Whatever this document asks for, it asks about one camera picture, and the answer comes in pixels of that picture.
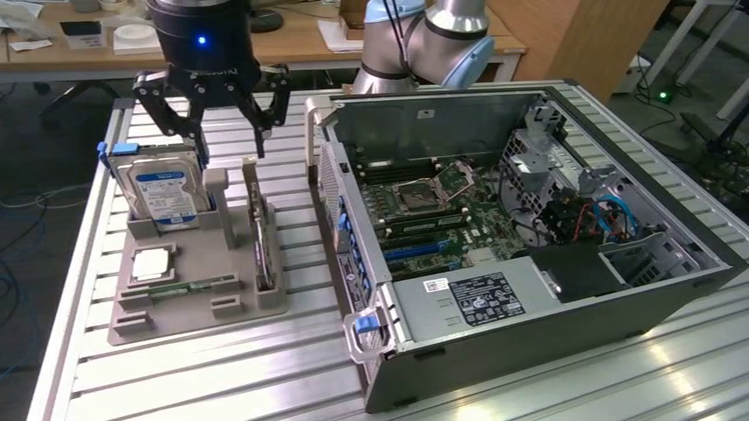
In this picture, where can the silver CPU chip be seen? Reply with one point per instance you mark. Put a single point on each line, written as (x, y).
(150, 265)

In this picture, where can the black round lamp base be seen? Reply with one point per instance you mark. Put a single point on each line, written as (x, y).
(271, 19)

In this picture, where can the black office chair base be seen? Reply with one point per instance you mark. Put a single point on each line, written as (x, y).
(76, 94)

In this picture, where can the open black PC case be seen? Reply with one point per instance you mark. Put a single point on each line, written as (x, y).
(526, 351)

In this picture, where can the green RAM stick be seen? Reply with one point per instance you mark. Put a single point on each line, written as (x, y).
(187, 287)

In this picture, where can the white paper stack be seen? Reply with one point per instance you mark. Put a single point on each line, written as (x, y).
(339, 39)

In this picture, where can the green motherboard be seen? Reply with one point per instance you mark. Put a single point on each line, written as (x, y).
(486, 228)

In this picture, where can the white paper card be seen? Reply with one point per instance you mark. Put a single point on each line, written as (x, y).
(29, 44)

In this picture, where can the white round dish block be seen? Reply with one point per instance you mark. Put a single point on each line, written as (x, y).
(137, 41)

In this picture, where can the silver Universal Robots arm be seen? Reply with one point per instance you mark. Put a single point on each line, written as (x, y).
(450, 26)

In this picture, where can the grey power supply with label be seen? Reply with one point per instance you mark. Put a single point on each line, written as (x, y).
(420, 316)

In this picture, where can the clear plastic bag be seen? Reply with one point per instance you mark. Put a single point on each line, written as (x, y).
(22, 22)

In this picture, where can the black floor equipment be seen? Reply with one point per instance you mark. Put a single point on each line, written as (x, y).
(719, 140)

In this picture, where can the perforated metal disk bay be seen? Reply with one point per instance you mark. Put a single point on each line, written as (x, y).
(532, 171)

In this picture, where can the white tape roll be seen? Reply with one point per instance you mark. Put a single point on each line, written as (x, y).
(112, 4)

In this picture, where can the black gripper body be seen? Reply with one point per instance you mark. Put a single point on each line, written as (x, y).
(201, 26)

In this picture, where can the blue expansion slot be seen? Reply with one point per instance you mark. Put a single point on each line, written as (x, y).
(415, 249)

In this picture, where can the grey disk bay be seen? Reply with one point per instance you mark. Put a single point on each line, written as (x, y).
(648, 259)

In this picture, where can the white box with red button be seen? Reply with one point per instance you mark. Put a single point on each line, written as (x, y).
(634, 74)

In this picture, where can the wooden cabinet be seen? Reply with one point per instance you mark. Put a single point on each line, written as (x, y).
(584, 44)

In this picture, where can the hard disk in blue caddy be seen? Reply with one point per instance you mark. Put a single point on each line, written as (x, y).
(160, 188)

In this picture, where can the black drive connector block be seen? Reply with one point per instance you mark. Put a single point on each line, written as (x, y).
(562, 219)

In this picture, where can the graphics card with black fan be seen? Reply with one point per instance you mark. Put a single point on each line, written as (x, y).
(261, 250)

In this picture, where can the grey printed parts rack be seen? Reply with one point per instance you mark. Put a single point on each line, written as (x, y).
(192, 316)

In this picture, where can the grey cup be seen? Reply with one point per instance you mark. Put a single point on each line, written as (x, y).
(86, 5)

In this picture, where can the CPU socket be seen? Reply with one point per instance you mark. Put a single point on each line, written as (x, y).
(416, 195)

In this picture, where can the metal socket cover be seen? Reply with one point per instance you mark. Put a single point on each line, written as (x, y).
(455, 175)

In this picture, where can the brown cardboard box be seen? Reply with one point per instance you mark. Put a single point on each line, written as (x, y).
(351, 13)

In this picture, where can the white table frame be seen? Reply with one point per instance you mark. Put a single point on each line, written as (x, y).
(697, 41)

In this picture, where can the wooden desk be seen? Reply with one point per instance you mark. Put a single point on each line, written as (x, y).
(292, 44)

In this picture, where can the black RAM stick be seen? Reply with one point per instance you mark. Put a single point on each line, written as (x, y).
(423, 226)

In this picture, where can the white box with black top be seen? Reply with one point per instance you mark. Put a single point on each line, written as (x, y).
(81, 37)

